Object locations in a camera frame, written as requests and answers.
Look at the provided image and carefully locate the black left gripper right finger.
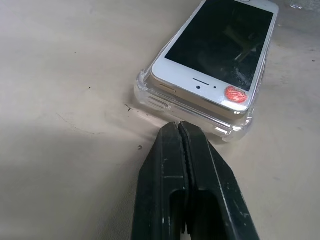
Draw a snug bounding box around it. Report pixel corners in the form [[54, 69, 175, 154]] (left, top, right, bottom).
[[178, 121, 261, 240]]

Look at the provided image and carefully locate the clear phone case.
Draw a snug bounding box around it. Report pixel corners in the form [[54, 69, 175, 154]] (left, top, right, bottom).
[[133, 0, 281, 144]]

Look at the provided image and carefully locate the white smartphone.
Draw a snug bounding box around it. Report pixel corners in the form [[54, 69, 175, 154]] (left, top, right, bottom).
[[150, 0, 280, 119]]

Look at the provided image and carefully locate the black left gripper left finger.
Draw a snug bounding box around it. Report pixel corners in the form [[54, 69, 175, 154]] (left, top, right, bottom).
[[131, 121, 191, 240]]

